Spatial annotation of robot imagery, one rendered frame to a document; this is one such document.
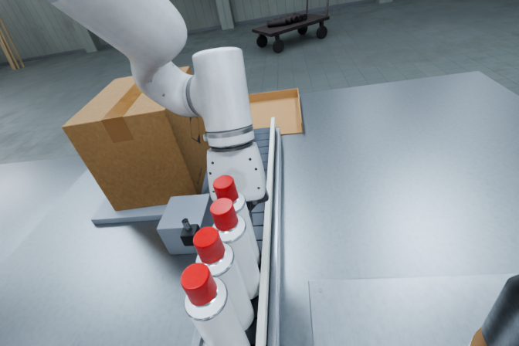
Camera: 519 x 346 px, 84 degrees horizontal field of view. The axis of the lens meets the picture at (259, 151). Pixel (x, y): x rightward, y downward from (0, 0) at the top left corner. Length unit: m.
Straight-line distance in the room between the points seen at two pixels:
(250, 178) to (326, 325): 0.26
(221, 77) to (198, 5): 7.52
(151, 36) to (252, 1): 7.39
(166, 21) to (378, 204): 0.59
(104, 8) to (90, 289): 0.59
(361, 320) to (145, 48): 0.49
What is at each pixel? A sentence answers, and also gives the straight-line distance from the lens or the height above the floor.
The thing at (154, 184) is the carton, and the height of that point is 0.92.
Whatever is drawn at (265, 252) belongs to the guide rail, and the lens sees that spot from 0.55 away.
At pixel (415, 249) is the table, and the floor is 0.83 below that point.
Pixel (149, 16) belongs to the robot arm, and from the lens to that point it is 0.37.
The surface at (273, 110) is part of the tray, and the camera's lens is 1.18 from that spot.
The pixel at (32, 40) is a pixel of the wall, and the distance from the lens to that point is 10.24.
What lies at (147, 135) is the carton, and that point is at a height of 1.07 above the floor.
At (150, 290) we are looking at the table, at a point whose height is 0.83.
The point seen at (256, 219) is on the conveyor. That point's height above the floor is 0.88.
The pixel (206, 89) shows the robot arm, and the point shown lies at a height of 1.20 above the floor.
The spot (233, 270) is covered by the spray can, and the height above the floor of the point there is 1.02.
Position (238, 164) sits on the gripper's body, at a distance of 0.50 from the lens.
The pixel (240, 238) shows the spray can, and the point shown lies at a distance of 0.43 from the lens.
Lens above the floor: 1.36
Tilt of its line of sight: 34 degrees down
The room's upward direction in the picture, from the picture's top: 12 degrees counter-clockwise
